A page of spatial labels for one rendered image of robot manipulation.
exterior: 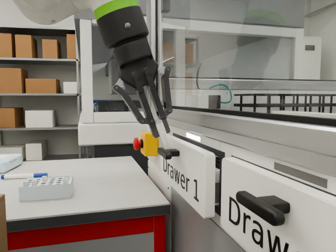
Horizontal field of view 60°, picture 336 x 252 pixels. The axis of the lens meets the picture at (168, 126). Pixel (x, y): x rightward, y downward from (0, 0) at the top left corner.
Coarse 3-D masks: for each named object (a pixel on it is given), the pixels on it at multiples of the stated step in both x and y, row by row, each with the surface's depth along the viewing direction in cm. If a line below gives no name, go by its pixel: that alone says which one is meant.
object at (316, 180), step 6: (276, 162) 35; (276, 168) 35; (282, 168) 34; (288, 168) 33; (294, 168) 32; (294, 174) 32; (300, 174) 31; (306, 174) 30; (312, 174) 29; (306, 180) 30; (312, 180) 29; (318, 180) 28; (324, 180) 28; (324, 186) 28
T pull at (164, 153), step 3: (159, 147) 63; (162, 147) 63; (159, 150) 61; (162, 150) 59; (165, 150) 59; (168, 150) 60; (171, 150) 59; (174, 150) 59; (177, 150) 60; (159, 153) 61; (162, 153) 59; (165, 153) 57; (168, 153) 57; (171, 153) 59; (174, 153) 59; (177, 153) 59; (162, 156) 59; (165, 156) 57; (168, 156) 56; (171, 156) 57
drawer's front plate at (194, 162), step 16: (176, 144) 62; (192, 144) 56; (176, 160) 62; (192, 160) 53; (208, 160) 47; (176, 176) 62; (192, 176) 53; (208, 176) 47; (192, 192) 53; (208, 192) 48; (208, 208) 48
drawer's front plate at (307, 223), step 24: (240, 168) 39; (264, 192) 34; (288, 192) 30; (312, 192) 28; (240, 216) 40; (288, 216) 30; (312, 216) 27; (240, 240) 40; (264, 240) 34; (288, 240) 30; (312, 240) 27
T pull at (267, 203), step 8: (240, 192) 33; (248, 192) 33; (240, 200) 32; (248, 200) 31; (256, 200) 30; (264, 200) 30; (272, 200) 30; (280, 200) 30; (248, 208) 31; (256, 208) 29; (264, 208) 28; (272, 208) 28; (280, 208) 29; (288, 208) 30; (264, 216) 28; (272, 216) 27; (280, 216) 27; (272, 224) 27; (280, 224) 27
